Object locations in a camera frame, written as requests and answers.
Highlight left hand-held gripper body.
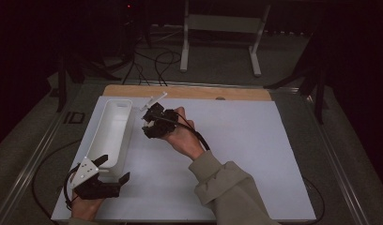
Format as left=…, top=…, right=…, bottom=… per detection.
left=69, top=157, right=122, bottom=201

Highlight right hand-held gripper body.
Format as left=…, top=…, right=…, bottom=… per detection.
left=138, top=91, right=180, bottom=140

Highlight white plastic bin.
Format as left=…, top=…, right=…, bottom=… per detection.
left=85, top=98, right=135, bottom=184

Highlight person's left hand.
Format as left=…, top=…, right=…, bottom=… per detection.
left=70, top=190, right=105, bottom=222

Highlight person's right hand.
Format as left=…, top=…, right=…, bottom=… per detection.
left=162, top=106, right=207, bottom=161

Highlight white table mat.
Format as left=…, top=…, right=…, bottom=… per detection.
left=51, top=96, right=317, bottom=223

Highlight black stand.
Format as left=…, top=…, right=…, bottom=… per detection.
left=263, top=27, right=330, bottom=126
left=55, top=46, right=122, bottom=113

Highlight white metal stand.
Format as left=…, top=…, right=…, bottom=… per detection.
left=179, top=0, right=272, bottom=78

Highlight black floor cable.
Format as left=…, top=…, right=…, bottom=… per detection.
left=153, top=50, right=183, bottom=87
left=121, top=51, right=151, bottom=86

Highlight left hand-held gripper cable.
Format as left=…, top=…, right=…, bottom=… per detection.
left=31, top=139, right=84, bottom=225

